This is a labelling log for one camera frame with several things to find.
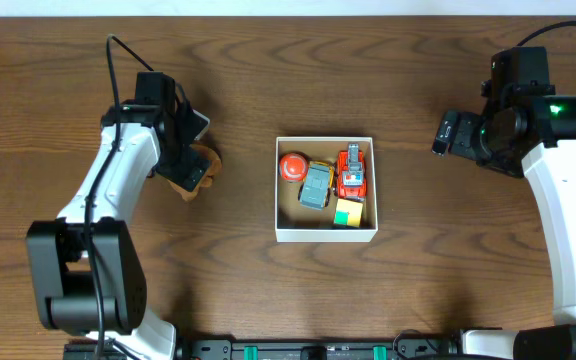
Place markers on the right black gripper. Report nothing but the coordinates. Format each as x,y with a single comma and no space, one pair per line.
463,138

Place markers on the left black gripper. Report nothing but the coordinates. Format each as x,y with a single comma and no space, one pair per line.
188,170

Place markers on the brown plush toy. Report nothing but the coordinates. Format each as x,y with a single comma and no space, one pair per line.
207,178

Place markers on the red toy fire truck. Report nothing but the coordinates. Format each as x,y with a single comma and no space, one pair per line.
351,183

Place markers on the colourful puzzle cube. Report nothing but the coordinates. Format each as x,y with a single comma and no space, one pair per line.
348,213

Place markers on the red toy ball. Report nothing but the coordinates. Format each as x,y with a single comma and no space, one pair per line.
293,167

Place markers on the yellow grey toy truck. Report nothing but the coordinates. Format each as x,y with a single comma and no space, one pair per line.
315,190

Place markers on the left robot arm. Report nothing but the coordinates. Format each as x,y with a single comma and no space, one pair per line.
85,270

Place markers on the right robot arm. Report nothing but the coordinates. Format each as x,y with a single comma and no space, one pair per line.
533,138

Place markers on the white cardboard box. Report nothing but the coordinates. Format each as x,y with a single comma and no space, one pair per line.
296,223

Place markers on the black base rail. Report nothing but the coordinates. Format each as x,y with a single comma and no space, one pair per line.
404,346

